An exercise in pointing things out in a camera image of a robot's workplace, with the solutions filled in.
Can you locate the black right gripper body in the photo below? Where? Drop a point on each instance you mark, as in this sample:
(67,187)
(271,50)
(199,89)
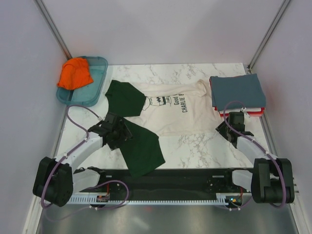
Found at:
(223,129)

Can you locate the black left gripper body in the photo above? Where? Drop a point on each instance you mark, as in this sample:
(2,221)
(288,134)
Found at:
(119,136)

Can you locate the white and green t shirt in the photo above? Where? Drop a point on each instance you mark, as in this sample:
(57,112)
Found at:
(151,111)

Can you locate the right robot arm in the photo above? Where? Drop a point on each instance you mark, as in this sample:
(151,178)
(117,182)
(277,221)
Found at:
(271,179)

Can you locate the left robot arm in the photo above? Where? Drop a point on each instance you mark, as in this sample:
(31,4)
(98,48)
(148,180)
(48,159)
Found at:
(58,178)

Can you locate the folded white t shirt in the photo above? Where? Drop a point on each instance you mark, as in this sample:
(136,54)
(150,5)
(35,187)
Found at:
(255,112)

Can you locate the folded red t shirt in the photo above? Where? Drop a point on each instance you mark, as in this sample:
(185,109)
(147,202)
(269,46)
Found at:
(253,112)

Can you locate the teal plastic bin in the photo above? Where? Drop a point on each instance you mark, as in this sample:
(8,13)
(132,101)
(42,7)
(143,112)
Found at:
(89,94)

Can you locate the orange crumpled t shirt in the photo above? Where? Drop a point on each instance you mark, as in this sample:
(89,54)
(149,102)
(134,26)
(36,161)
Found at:
(75,74)

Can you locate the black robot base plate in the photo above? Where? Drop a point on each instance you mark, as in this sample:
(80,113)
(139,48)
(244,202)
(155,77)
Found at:
(167,181)

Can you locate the white slotted cable duct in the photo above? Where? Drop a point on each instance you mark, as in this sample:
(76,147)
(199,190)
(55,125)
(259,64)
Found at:
(157,198)

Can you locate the right aluminium frame post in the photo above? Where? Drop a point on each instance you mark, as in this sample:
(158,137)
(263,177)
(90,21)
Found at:
(270,31)

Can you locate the aluminium frame post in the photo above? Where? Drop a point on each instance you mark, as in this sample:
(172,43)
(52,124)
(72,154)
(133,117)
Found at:
(270,31)
(53,28)

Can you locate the left aluminium frame post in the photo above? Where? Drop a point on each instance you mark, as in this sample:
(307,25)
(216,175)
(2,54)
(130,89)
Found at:
(53,28)

